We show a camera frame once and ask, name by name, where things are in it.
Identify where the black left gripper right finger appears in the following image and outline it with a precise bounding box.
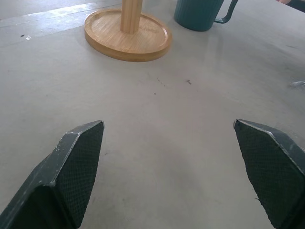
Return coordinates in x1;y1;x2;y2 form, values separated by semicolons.
233;119;305;229

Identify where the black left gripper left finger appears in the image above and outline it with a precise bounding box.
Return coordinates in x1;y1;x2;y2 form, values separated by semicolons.
0;120;105;229

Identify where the wooden mug stand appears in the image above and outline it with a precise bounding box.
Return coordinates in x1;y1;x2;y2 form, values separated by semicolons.
83;0;173;62

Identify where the teal plastic mug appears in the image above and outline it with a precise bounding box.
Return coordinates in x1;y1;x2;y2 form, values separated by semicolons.
173;0;238;32

